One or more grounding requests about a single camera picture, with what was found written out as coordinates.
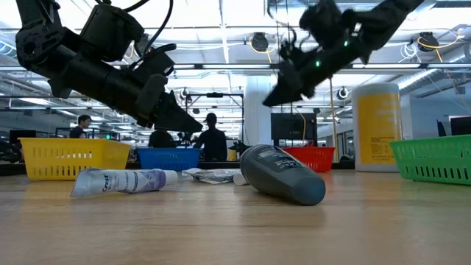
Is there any person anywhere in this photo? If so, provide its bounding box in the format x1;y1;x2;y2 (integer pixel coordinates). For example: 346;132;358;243
68;114;92;140
147;128;177;149
194;112;229;163

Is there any green plastic basket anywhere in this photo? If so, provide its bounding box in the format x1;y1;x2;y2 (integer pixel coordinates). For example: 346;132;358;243
388;134;471;187

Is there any red plastic basket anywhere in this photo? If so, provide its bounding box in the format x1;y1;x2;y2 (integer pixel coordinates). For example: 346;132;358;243
281;146;336;174

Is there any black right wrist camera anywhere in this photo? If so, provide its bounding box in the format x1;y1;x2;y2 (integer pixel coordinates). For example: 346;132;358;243
298;0;356;51

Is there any yellow cable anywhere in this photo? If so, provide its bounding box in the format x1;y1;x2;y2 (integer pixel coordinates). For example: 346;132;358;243
248;35;308;146

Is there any dark grey toiletry bottle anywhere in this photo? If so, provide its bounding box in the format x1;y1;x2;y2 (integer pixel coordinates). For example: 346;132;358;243
238;144;327;207

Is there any black robot station frame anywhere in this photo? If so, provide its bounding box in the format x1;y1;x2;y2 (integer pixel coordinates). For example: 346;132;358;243
185;92;245;146

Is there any white square pillar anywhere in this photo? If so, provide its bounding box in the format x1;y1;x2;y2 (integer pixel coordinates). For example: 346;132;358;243
243;75;274;147

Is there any yellow plastic basket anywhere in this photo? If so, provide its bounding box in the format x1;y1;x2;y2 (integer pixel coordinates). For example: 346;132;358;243
18;137;132;182

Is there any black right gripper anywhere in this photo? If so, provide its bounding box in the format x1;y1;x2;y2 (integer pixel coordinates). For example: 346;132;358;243
261;35;364;108

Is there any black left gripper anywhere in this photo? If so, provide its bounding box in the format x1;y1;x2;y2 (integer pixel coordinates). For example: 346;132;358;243
68;54;204;135

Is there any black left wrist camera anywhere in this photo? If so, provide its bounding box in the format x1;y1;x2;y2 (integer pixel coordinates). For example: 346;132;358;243
79;2;146;63

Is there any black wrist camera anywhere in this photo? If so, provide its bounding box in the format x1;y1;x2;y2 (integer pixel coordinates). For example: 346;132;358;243
79;2;146;63
298;0;356;51

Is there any black panel screen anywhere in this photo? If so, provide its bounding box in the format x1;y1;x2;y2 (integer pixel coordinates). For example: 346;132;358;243
270;113;319;148

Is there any black aluminium table frame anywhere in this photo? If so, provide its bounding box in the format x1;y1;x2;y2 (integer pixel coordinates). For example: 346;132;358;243
0;160;356;176

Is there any blue plastic basket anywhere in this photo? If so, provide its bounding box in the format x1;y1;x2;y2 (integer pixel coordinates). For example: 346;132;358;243
137;147;202;172

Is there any yellow wipes canister white lid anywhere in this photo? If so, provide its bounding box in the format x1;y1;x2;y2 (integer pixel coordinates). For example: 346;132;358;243
351;82;412;174

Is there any black computer monitor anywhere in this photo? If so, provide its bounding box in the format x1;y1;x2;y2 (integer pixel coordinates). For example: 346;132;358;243
449;116;471;138

